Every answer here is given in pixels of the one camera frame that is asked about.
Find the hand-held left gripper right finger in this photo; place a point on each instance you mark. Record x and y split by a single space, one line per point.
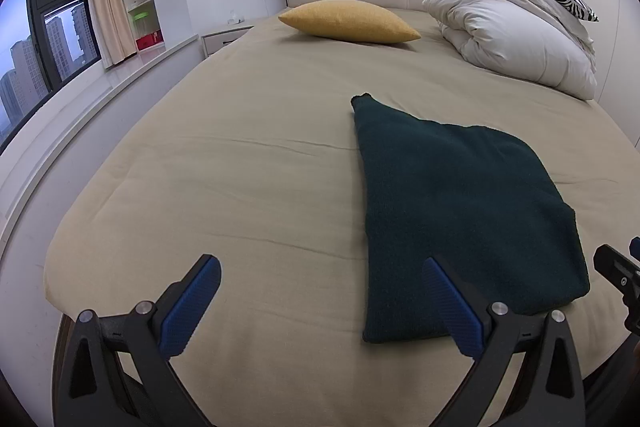
455 307

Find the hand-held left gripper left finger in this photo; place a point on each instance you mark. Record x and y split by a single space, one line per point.
192 302

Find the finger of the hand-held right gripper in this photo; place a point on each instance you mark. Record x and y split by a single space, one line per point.
615 267
636 249

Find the dark green towel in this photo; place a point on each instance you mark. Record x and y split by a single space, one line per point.
450 187

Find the bed with beige sheet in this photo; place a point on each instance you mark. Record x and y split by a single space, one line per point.
225 157

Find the white window sill bench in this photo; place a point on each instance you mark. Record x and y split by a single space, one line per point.
100 92

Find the white folded duvet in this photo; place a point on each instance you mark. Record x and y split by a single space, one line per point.
515 42

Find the white nightstand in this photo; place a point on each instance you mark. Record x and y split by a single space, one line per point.
222 39

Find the red box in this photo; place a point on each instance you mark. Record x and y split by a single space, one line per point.
149 41

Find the green tray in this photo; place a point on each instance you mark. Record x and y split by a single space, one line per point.
140 15

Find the dark framed window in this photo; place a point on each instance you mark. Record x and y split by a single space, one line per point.
60 32

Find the yellow pillow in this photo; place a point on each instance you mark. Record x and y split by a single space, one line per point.
345 22

